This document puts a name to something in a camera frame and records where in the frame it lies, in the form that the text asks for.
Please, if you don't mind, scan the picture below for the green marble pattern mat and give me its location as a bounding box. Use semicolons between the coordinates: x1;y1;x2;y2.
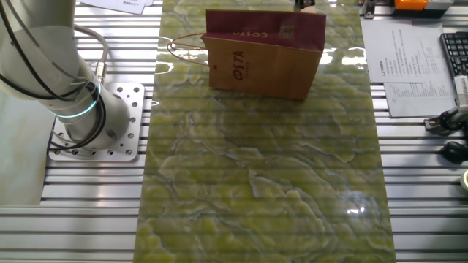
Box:
132;0;398;263

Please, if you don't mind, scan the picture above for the orange grey device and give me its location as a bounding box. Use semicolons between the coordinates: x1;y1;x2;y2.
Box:
389;0;455;19

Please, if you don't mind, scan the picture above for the grey base cable with connector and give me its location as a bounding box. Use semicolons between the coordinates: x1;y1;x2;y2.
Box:
74;24;110;87

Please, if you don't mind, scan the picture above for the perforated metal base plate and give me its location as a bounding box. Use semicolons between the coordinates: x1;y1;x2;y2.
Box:
48;82;146;162

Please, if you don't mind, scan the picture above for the black keyboard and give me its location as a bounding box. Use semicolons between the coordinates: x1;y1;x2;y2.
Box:
439;31;468;80

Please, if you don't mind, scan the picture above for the small metal bracket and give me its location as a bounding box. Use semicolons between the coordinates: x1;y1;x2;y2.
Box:
361;0;377;20

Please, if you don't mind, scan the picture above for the Costa kraft maroon paper bag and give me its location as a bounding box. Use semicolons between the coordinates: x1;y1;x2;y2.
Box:
167;9;328;101

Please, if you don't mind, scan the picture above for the titled instruction paper sheet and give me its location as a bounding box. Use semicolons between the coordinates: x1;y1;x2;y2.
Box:
361;18;455;84
78;0;147;15

